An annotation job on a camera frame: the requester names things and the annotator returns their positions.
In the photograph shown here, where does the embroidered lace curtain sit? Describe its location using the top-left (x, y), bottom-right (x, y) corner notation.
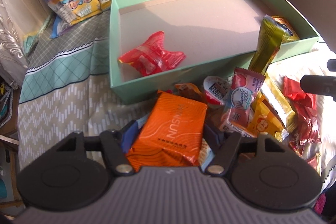
top-left (1, 0), bottom-right (51, 88)

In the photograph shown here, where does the dark red foil snack packet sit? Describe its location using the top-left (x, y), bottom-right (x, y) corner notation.
top-left (283, 76), bottom-right (321, 156)

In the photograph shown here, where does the mint green cardboard box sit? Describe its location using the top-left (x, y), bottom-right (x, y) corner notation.
top-left (109, 0), bottom-right (319, 104)

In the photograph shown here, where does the white lidded jelly cup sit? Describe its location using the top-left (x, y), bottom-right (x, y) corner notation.
top-left (203, 76), bottom-right (232, 106)

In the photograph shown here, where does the patterned beige teal bedsheet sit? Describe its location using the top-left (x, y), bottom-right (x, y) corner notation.
top-left (18, 10), bottom-right (335, 168)

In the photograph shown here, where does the orange wrapped dried fruit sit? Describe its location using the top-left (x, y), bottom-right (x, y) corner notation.
top-left (175, 83), bottom-right (206, 103)

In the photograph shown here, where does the green gold snack bar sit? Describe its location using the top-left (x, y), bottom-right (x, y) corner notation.
top-left (248, 15), bottom-right (288, 75)

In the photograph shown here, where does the pink vitamin candy packet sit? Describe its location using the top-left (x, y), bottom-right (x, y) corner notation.
top-left (219, 68), bottom-right (265, 132)

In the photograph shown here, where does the blue white cracker packet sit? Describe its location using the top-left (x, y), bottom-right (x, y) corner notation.
top-left (135, 114), bottom-right (215, 170)

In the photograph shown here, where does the red crinkled snack packet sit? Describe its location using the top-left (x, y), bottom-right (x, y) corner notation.
top-left (118, 31), bottom-right (186, 77)

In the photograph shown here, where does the yellow orange monkey snack packet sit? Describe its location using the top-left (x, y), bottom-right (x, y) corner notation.
top-left (247, 95), bottom-right (288, 142)

